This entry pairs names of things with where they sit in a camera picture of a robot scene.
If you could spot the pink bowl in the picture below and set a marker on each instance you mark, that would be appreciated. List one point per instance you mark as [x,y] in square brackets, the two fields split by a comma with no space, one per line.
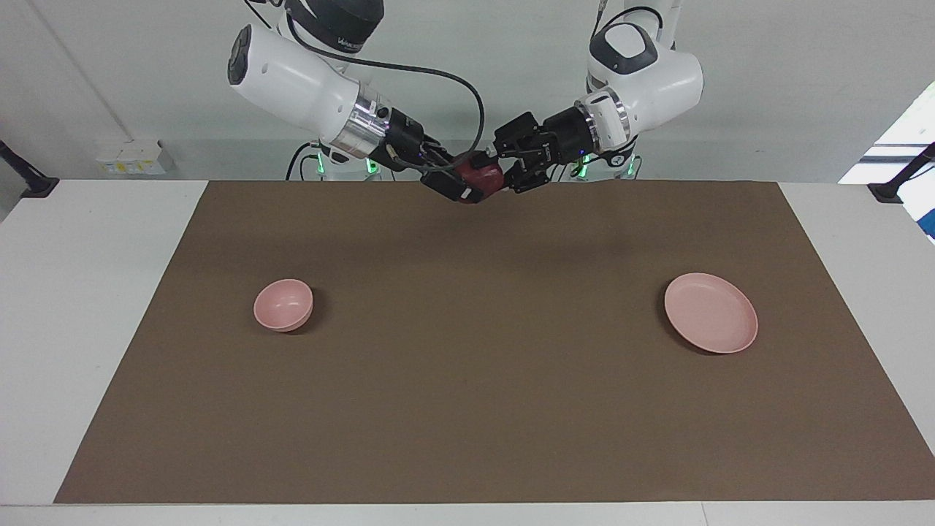
[283,303]

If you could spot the white wall socket box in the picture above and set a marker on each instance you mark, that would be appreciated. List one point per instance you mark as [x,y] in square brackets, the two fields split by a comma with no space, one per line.
[131,157]

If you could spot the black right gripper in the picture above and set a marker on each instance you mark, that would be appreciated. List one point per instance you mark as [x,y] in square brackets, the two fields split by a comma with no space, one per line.
[409,146]

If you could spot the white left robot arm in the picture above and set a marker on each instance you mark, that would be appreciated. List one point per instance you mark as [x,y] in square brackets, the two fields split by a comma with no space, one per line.
[657,80]

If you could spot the brown table mat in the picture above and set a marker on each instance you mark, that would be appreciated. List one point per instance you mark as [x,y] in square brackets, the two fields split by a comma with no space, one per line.
[467,380]

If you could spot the black clamp stand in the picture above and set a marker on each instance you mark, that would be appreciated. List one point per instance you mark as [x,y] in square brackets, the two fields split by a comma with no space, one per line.
[33,186]
[887,191]

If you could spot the dark red apple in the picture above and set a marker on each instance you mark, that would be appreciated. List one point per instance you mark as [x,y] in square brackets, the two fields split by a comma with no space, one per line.
[482,177]

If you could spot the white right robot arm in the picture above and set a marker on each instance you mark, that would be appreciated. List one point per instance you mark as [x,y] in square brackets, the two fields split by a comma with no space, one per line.
[292,80]

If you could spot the blue plastic object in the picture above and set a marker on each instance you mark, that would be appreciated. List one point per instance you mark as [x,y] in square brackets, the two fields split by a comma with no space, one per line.
[929,225]

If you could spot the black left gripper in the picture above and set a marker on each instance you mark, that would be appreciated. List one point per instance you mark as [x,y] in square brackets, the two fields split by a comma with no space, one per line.
[568,139]

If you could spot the pink plate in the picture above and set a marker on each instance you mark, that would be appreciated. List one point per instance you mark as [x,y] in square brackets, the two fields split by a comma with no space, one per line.
[712,313]

